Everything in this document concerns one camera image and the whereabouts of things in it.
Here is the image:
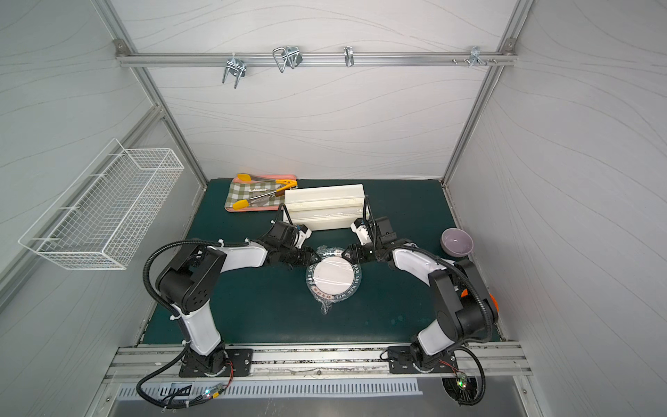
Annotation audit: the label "cream plastic wrap dispenser box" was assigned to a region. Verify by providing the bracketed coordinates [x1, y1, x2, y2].
[284, 184, 366, 231]

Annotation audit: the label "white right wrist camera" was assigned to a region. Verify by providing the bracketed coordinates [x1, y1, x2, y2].
[351, 218, 372, 246]

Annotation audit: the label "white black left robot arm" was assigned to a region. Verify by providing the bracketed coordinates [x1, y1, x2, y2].
[142, 221, 319, 375]

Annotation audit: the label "white slotted vent strip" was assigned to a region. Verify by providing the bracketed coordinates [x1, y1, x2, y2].
[143, 378, 423, 400]

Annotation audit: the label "pink tray checkered cloth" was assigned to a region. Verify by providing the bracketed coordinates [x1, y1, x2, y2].
[224, 174, 298, 214]

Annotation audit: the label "lilac ceramic bowl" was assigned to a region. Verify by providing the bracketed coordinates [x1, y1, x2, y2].
[440, 228, 474, 258]

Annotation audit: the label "clear plastic wrap sheet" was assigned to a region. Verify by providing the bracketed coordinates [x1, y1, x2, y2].
[304, 246, 363, 316]

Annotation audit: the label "yellow handled tongs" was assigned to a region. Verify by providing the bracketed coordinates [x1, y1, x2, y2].
[232, 178, 299, 212]

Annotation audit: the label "metal U-bolt clamp middle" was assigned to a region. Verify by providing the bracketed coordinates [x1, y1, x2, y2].
[272, 45, 303, 73]

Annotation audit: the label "orange bowl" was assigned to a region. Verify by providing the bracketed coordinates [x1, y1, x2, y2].
[489, 293, 499, 313]

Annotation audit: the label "metal bracket clamp right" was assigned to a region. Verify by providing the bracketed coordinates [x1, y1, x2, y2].
[452, 46, 497, 67]

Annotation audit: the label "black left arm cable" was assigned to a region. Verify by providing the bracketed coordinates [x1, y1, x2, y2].
[136, 204, 293, 410]

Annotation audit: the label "metal u-bolt clamp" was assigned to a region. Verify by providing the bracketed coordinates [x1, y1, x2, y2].
[272, 45, 303, 73]
[222, 56, 247, 89]

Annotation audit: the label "metal U-bolt clamp left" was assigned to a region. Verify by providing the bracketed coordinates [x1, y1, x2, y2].
[222, 56, 247, 89]

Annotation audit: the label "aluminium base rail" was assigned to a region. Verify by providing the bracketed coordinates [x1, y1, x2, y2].
[102, 342, 533, 383]

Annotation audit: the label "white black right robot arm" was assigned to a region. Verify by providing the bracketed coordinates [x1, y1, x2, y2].
[343, 217, 499, 372]

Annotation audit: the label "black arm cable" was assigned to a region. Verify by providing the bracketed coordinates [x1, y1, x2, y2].
[361, 195, 493, 407]
[136, 204, 293, 410]

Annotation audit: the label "white wire basket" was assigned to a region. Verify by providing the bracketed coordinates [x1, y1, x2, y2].
[18, 139, 184, 271]

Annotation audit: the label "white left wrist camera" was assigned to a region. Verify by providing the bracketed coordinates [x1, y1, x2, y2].
[295, 225, 312, 248]

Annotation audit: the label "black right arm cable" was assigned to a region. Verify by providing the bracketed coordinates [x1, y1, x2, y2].
[361, 195, 493, 407]

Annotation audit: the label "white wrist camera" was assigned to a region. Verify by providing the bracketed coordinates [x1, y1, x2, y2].
[351, 218, 372, 246]
[295, 225, 312, 248]

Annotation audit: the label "aluminium top rail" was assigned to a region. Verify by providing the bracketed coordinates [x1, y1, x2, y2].
[116, 50, 518, 69]

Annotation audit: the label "small metal hook clamp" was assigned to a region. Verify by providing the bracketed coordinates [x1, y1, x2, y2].
[343, 46, 354, 68]

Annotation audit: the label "white plate green rim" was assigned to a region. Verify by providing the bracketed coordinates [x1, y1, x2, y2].
[306, 248, 362, 303]

